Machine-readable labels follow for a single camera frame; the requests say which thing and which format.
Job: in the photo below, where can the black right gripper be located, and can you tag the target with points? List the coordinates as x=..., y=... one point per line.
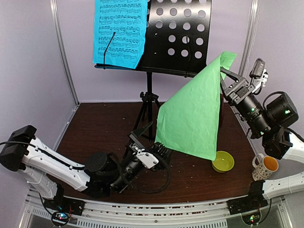
x=232, y=93

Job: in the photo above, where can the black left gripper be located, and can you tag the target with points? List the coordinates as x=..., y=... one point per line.
x=164, y=161

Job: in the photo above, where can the green sheet music page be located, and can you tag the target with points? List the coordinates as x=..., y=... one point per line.
x=189, y=121

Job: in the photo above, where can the wooden metronome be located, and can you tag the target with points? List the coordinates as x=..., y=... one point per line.
x=221, y=115

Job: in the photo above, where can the black music stand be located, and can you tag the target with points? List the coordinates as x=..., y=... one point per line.
x=176, y=44

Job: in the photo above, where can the blue sheet music page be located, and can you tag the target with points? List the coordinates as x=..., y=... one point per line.
x=119, y=32

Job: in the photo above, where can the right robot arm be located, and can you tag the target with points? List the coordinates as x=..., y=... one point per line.
x=271, y=123

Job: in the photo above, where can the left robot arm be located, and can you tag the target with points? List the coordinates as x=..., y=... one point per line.
x=102, y=173

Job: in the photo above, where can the lime green bowl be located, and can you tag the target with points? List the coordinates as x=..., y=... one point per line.
x=223, y=162

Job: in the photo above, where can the white patterned mug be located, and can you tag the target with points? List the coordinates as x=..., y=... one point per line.
x=264, y=167

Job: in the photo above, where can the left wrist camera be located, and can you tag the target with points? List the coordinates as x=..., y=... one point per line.
x=146, y=158

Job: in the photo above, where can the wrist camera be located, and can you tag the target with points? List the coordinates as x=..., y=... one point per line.
x=146, y=158
x=258, y=75

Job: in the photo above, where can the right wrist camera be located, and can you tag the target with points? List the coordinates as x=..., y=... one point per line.
x=258, y=75

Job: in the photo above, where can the right aluminium frame post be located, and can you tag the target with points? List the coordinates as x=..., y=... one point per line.
x=250, y=36

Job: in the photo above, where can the aluminium frame post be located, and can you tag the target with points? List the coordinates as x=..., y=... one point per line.
x=250, y=36
x=63, y=55

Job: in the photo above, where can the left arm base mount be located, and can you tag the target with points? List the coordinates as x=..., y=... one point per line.
x=61, y=208

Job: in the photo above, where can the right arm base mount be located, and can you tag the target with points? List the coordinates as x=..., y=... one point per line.
x=250, y=207

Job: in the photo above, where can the front aluminium rail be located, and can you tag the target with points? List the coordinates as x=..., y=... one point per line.
x=205, y=214

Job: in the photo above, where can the left aluminium frame post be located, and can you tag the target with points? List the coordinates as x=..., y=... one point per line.
x=63, y=55

